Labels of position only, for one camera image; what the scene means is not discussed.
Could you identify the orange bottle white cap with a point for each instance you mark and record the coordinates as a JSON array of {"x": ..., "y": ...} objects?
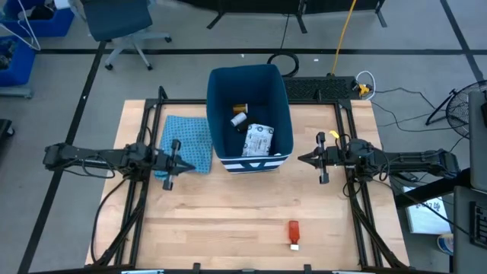
[{"x": 293, "y": 230}]

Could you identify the yellow plug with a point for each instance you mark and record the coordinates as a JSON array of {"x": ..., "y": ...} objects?
[{"x": 363, "y": 90}]

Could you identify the dark grey desk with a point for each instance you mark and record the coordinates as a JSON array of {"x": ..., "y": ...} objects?
[{"x": 462, "y": 213}]

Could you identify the black equipment base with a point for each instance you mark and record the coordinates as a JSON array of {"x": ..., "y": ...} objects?
[{"x": 5, "y": 127}]

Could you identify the black mesh panel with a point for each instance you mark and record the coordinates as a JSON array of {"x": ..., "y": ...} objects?
[{"x": 316, "y": 89}]

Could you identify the large blue plastic bin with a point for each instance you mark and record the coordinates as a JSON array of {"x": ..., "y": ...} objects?
[{"x": 57, "y": 26}]

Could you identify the navy fabric basket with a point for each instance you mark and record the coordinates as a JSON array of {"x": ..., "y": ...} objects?
[{"x": 228, "y": 87}]

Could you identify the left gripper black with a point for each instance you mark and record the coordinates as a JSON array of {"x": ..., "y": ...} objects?
[{"x": 163, "y": 161}]

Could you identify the blue patterned cloth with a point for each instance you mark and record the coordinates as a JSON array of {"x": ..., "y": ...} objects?
[{"x": 190, "y": 137}]

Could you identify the yellow tag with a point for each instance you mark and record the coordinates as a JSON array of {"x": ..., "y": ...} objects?
[{"x": 334, "y": 134}]

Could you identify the amber pill bottle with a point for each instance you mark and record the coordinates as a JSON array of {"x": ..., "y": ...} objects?
[{"x": 239, "y": 109}]

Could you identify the white blue round container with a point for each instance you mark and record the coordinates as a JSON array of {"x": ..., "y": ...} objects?
[{"x": 445, "y": 243}]

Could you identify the small blue plastic bin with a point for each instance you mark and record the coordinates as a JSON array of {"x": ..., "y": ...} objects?
[{"x": 19, "y": 68}]

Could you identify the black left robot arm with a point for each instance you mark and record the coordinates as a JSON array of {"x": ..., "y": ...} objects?
[{"x": 95, "y": 156}]

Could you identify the grey monitor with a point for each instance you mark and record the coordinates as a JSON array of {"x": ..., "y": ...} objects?
[{"x": 478, "y": 152}]

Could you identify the blue office chair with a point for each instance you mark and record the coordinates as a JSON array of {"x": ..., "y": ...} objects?
[{"x": 118, "y": 19}]

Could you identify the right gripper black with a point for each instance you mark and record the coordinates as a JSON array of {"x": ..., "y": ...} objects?
[{"x": 335, "y": 157}]

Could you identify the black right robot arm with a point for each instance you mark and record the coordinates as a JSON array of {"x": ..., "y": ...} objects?
[{"x": 411, "y": 160}]

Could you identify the white and yellow bottle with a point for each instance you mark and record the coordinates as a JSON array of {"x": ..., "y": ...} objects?
[{"x": 238, "y": 119}]

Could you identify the black aluminium table frame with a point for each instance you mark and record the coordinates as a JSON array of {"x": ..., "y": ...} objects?
[{"x": 344, "y": 104}]

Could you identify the black remote control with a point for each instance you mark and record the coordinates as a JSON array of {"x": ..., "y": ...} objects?
[{"x": 409, "y": 176}]

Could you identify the black table stand legs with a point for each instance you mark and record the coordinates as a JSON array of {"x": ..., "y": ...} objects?
[{"x": 300, "y": 23}]

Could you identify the white green-print gauze pack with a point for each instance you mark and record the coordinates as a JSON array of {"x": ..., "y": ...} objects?
[{"x": 258, "y": 141}]

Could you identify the white printed box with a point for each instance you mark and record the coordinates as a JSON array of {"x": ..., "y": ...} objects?
[{"x": 426, "y": 217}]

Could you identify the black floor fan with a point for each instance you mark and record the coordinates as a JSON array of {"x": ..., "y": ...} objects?
[{"x": 462, "y": 110}]

